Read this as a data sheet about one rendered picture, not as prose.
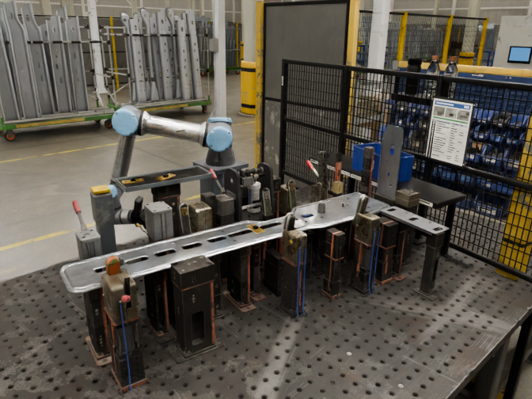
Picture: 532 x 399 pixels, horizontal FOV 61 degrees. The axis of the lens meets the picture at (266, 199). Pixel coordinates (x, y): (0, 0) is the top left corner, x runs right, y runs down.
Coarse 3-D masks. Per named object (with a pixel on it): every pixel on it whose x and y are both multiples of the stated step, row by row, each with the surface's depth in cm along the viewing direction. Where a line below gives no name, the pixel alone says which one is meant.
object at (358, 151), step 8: (360, 144) 244; (368, 144) 247; (376, 144) 249; (360, 152) 238; (376, 152) 250; (392, 152) 238; (352, 160) 245; (360, 160) 238; (376, 160) 226; (408, 160) 223; (352, 168) 246; (360, 168) 239; (376, 168) 227; (400, 168) 222; (408, 168) 224; (376, 176) 228; (400, 176) 224; (408, 176) 226
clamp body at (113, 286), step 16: (112, 288) 125; (128, 288) 131; (112, 304) 126; (128, 304) 130; (112, 320) 130; (128, 320) 130; (112, 336) 136; (128, 336) 133; (112, 352) 138; (128, 352) 134; (112, 368) 143; (128, 368) 134; (144, 368) 146; (128, 384) 137
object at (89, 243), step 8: (80, 232) 158; (88, 232) 158; (96, 232) 158; (80, 240) 152; (88, 240) 153; (96, 240) 155; (80, 248) 155; (88, 248) 154; (96, 248) 156; (80, 256) 158; (88, 256) 155
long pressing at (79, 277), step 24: (312, 216) 190; (336, 216) 191; (168, 240) 166; (192, 240) 167; (240, 240) 168; (264, 240) 169; (72, 264) 148; (96, 264) 149; (144, 264) 149; (168, 264) 150; (72, 288) 136; (96, 288) 137
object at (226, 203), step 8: (216, 200) 186; (224, 200) 184; (232, 200) 186; (216, 208) 188; (224, 208) 185; (232, 208) 187; (216, 216) 189; (224, 216) 186; (232, 216) 188; (216, 224) 190; (224, 224) 187; (216, 240) 195; (224, 256) 193; (224, 264) 195; (224, 272) 196; (224, 280) 196
